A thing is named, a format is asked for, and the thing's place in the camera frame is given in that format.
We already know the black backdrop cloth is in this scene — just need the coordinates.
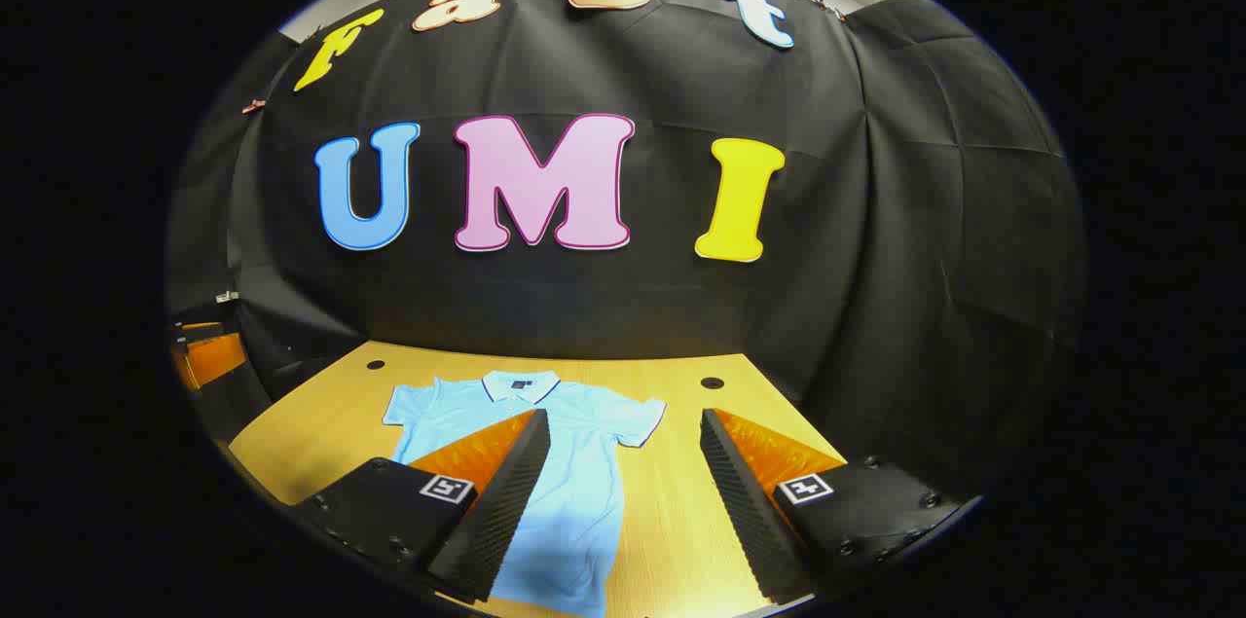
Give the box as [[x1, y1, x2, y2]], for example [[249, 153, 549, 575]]
[[165, 0, 1086, 502]]

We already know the light blue T-shirt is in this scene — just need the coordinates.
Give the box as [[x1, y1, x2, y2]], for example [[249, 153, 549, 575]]
[[382, 370, 668, 618]]

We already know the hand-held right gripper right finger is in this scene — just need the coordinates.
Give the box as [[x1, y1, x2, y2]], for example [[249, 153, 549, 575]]
[[699, 409, 979, 604]]

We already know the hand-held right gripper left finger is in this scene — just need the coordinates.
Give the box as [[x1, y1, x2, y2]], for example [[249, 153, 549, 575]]
[[292, 409, 552, 604]]

